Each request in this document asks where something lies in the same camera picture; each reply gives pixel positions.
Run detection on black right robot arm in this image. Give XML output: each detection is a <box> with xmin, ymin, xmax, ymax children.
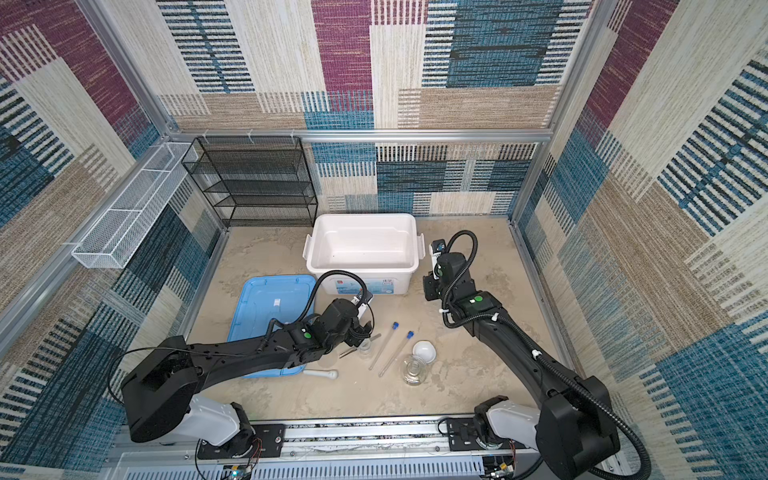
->
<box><xmin>423</xmin><ymin>245</ymin><xmax>652</xmax><ymax>479</ymax></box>

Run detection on metal tweezers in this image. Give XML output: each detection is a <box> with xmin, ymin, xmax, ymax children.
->
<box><xmin>339</xmin><ymin>334</ymin><xmax>380</xmax><ymax>359</ymax></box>

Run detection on clear glass flask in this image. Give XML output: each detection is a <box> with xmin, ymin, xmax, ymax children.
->
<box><xmin>401</xmin><ymin>355</ymin><xmax>428</xmax><ymax>386</ymax></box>

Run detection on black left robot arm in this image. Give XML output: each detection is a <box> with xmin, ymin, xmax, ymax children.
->
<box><xmin>120</xmin><ymin>298</ymin><xmax>373</xmax><ymax>443</ymax></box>

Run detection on white plastic storage bin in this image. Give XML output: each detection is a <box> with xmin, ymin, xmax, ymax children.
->
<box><xmin>302</xmin><ymin>213</ymin><xmax>426</xmax><ymax>295</ymax></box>

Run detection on blue plastic bin lid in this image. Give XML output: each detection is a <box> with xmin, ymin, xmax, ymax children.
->
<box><xmin>227</xmin><ymin>275</ymin><xmax>316</xmax><ymax>341</ymax></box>

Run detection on white wire mesh basket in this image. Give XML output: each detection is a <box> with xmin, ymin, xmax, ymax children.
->
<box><xmin>72</xmin><ymin>142</ymin><xmax>189</xmax><ymax>269</ymax></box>

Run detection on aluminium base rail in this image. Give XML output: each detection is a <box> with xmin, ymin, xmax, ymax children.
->
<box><xmin>99</xmin><ymin>414</ymin><xmax>553</xmax><ymax>479</ymax></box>

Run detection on black wire shelf rack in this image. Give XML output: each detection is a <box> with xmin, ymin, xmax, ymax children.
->
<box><xmin>181</xmin><ymin>136</ymin><xmax>318</xmax><ymax>228</ymax></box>

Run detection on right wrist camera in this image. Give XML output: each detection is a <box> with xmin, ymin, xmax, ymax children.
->
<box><xmin>430</xmin><ymin>239</ymin><xmax>447</xmax><ymax>279</ymax></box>

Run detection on white ceramic mortar bowl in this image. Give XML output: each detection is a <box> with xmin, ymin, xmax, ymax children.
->
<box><xmin>412</xmin><ymin>340</ymin><xmax>437</xmax><ymax>365</ymax></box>

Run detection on blue-capped test tube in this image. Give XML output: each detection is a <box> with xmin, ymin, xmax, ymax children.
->
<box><xmin>378</xmin><ymin>331</ymin><xmax>414</xmax><ymax>378</ymax></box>
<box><xmin>368</xmin><ymin>322</ymin><xmax>400</xmax><ymax>371</ymax></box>

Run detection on white ceramic pestle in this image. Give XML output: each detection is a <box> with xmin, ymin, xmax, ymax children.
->
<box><xmin>302</xmin><ymin>369</ymin><xmax>339</xmax><ymax>380</ymax></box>

